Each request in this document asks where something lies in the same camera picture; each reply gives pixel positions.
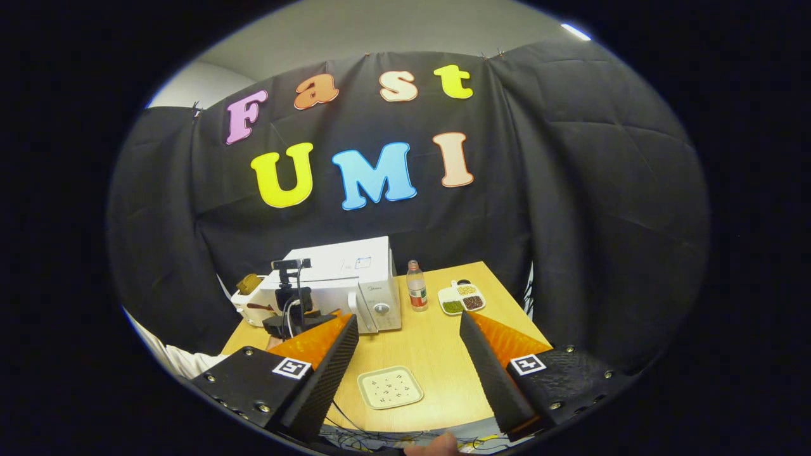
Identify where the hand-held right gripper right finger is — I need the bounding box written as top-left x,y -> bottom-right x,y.
459,310 -> 637,442

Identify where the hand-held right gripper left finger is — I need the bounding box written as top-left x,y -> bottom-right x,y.
190,313 -> 360,442

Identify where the white microwave oven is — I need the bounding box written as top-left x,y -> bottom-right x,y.
259,236 -> 402,335

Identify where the white toaster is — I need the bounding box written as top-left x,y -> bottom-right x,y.
231,274 -> 276,327

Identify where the pale green square plate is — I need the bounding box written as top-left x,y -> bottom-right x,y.
357,365 -> 425,410

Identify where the white divided dish of beans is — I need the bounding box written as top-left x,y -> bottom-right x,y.
437,280 -> 487,316

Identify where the clear bottle with red label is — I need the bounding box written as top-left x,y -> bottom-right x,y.
406,260 -> 428,312

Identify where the black backdrop cloth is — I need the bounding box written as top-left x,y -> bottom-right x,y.
108,41 -> 710,381

